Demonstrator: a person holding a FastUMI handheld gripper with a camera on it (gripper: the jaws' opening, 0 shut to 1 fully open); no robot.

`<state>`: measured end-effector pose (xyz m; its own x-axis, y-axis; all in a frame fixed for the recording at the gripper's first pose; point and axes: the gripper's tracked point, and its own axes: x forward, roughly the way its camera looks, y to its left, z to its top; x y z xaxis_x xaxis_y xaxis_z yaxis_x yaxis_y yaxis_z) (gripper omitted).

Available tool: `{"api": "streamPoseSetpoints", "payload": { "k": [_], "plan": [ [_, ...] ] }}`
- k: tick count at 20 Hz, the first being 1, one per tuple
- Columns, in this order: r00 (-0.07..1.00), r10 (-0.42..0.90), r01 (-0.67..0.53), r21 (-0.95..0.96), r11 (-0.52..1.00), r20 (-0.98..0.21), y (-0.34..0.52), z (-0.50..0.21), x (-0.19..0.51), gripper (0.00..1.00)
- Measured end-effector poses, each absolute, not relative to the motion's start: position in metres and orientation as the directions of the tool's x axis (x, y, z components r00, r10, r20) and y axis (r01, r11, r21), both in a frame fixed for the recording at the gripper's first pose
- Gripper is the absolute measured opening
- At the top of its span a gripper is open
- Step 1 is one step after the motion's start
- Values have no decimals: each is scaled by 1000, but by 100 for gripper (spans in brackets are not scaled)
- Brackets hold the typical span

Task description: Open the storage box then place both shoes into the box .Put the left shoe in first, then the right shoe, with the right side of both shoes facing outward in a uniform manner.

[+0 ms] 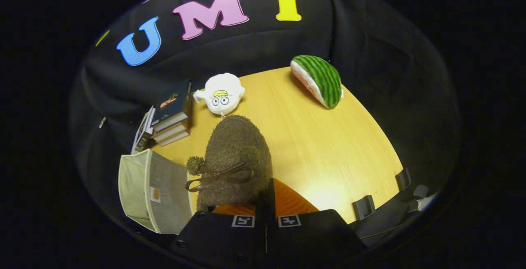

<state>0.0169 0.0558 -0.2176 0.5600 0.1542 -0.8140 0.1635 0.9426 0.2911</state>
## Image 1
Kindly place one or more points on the grey fabric storage box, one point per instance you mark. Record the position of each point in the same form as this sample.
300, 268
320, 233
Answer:
168, 191

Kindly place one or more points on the watermelon slice plush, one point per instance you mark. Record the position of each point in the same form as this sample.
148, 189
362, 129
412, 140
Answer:
324, 80

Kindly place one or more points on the brown book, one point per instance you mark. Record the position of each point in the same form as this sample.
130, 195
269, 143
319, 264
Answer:
170, 132
172, 139

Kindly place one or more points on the black backdrop cloth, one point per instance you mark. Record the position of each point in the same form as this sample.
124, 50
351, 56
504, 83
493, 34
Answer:
370, 75

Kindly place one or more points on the brown fuzzy shoe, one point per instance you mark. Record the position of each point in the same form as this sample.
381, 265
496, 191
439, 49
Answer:
234, 145

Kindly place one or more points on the white plush toy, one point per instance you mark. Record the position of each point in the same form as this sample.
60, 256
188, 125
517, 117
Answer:
224, 88

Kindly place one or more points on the silver clip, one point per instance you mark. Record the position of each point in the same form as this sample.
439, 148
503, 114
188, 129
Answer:
102, 122

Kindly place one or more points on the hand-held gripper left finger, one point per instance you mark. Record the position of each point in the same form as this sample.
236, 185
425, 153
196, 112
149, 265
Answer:
260, 232

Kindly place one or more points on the black table edge clamp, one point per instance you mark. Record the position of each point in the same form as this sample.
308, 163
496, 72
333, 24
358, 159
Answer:
364, 207
403, 179

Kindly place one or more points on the white book with photo cover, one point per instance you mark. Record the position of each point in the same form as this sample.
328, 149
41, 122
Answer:
144, 135

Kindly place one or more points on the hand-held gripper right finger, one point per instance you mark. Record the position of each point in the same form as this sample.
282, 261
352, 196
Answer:
272, 236

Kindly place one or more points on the black hardcover book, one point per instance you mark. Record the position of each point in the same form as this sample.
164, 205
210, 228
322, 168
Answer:
172, 104

